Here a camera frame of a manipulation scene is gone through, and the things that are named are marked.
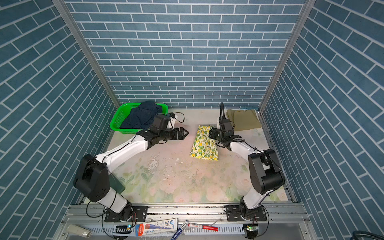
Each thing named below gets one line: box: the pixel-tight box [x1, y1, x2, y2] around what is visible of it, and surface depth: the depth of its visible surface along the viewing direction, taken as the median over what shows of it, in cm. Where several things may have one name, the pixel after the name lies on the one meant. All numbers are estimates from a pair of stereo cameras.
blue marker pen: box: [170, 219, 189, 240], surface depth 69 cm
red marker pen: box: [188, 223, 219, 232], surface depth 71 cm
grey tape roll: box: [66, 224, 93, 238], surface depth 68 cm
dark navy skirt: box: [119, 100, 163, 129], surface depth 110 cm
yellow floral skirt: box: [189, 125, 219, 161], surface depth 96 cm
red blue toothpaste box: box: [135, 218, 178, 237], surface depth 71 cm
